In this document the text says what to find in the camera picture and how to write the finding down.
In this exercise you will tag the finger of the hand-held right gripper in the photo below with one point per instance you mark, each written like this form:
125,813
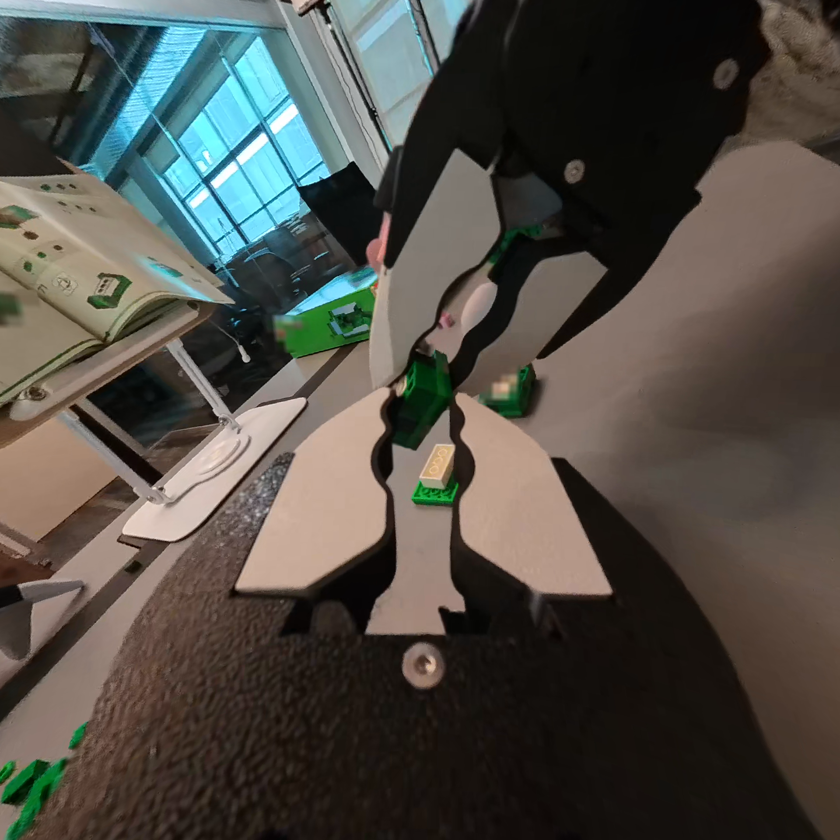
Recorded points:
433,229
544,308

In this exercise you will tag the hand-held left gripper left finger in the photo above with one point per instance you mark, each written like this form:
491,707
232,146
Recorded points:
308,525

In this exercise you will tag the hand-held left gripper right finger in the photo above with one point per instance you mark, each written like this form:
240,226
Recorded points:
531,518

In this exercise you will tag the green lego creeper head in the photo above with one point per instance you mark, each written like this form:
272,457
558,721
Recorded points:
525,390

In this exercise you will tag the green lego assembly white brick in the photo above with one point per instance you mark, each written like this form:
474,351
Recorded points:
423,400

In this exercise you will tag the green lego box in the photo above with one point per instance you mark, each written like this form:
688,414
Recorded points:
328,321

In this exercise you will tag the open lego instruction booklet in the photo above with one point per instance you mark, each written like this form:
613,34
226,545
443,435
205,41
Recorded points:
79,289

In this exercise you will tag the scattered bright green lego pieces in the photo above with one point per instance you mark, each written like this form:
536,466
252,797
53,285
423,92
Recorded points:
33,787

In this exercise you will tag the person's right hand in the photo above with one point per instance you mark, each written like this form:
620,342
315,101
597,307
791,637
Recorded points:
379,246

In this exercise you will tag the black monitor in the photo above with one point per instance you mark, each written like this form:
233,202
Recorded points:
341,203

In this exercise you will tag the book stand with white base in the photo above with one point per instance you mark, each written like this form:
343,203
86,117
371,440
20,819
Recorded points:
216,453

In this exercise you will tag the spare hand-held gripper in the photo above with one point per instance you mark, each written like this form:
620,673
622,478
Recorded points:
26,604

